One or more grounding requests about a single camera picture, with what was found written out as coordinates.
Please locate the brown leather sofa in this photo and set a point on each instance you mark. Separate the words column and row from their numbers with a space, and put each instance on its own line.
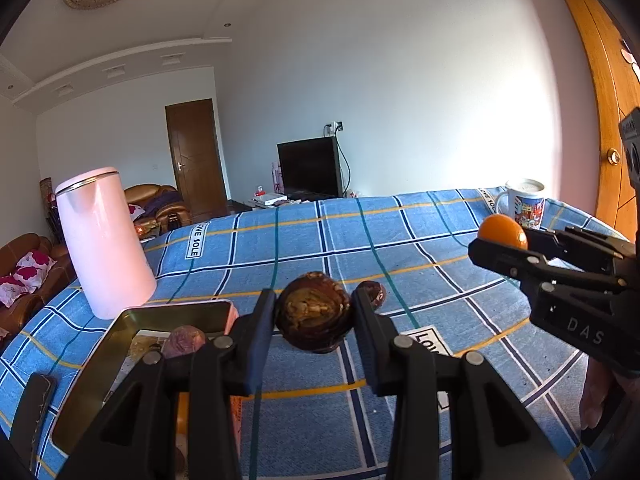
column 30, row 300

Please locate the floral cushion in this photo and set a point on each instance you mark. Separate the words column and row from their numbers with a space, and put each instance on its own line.
column 136, row 211
column 27, row 270

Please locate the dark brown room door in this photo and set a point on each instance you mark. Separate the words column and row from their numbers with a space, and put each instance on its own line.
column 197, row 160

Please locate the orange wooden door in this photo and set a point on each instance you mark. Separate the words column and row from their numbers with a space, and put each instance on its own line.
column 595, row 85

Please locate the white wall socket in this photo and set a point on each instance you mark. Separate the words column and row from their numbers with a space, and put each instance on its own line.
column 334, row 126

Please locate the gold metal tray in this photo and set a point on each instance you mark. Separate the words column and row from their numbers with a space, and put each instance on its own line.
column 150, row 320

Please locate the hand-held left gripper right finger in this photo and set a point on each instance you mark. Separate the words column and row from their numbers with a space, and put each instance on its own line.
column 367, row 345

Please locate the brown mottled round fruit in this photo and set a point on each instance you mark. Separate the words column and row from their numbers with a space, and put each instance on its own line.
column 312, row 312

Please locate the white flat box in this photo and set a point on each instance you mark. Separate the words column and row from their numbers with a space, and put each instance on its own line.
column 271, row 199

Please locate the blue plaid cloth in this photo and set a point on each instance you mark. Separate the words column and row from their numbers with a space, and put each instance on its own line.
column 310, row 240

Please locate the dark wooden stand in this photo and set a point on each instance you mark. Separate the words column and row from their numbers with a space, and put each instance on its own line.
column 48, row 205

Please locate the person's right hand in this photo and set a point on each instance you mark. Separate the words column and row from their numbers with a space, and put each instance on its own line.
column 597, row 395

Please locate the purple round fruit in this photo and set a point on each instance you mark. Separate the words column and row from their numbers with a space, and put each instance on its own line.
column 185, row 342

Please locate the white printed mug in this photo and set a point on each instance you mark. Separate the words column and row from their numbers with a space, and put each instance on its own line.
column 527, row 207

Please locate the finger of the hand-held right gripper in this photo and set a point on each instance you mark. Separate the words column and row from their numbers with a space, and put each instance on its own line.
column 585, row 250
column 505, row 260

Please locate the brown oval dried fruit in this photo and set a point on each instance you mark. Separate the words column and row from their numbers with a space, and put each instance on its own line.
column 376, row 294

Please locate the brass door knob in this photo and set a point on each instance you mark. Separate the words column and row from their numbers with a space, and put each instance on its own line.
column 612, row 156

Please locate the dark flat object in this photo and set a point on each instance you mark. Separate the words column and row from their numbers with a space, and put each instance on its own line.
column 31, row 415

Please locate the brown leather armchair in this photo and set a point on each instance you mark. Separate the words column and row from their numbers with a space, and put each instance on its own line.
column 165, row 215

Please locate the pink electric kettle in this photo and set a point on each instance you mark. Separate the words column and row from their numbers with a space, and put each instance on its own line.
column 107, row 245

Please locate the black television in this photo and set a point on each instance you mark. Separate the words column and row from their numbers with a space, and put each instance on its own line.
column 310, row 167

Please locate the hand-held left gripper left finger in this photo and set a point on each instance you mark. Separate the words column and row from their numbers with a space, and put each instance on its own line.
column 260, row 340

